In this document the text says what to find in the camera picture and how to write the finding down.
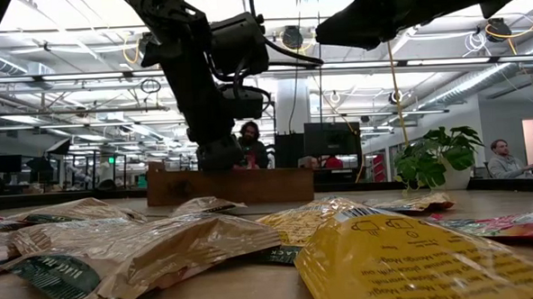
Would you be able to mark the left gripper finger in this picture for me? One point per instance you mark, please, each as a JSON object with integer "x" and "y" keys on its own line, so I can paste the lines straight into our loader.
{"x": 221, "y": 153}

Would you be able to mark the person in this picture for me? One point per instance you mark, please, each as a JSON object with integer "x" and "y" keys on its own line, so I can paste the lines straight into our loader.
{"x": 333, "y": 162}
{"x": 308, "y": 162}
{"x": 250, "y": 134}
{"x": 506, "y": 164}

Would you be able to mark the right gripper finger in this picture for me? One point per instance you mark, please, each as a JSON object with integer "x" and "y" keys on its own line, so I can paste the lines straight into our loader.
{"x": 360, "y": 23}

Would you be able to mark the green potted plant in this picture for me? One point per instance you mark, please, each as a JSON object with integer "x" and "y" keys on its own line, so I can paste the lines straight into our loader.
{"x": 429, "y": 160}

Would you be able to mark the silver ventilation duct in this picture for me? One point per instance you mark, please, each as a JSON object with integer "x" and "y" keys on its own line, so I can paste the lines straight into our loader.
{"x": 471, "y": 84}

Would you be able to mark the wooden compartment tray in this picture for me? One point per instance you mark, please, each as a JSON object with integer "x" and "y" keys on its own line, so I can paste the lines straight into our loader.
{"x": 250, "y": 186}

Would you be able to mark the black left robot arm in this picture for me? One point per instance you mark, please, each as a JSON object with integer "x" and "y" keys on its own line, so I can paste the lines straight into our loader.
{"x": 188, "y": 17}

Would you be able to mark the black monitor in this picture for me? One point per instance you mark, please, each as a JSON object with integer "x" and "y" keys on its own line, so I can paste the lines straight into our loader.
{"x": 6, "y": 164}
{"x": 333, "y": 139}

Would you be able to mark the black cabinet box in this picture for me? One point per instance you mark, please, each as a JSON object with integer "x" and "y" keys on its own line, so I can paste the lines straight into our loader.
{"x": 289, "y": 150}

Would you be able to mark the long ceiling light strip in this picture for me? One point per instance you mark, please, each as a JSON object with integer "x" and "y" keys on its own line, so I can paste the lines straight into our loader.
{"x": 87, "y": 76}

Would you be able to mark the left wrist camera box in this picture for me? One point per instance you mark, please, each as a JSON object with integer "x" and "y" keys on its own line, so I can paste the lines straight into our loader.
{"x": 244, "y": 103}

